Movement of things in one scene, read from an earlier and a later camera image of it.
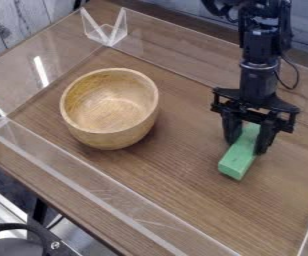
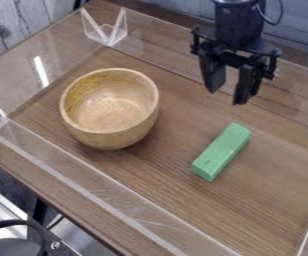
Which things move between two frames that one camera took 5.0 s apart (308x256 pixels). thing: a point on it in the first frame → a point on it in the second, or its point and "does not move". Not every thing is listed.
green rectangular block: (235, 161) → (222, 151)
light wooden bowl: (108, 105) does not move
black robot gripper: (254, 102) → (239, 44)
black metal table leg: (39, 211) does not move
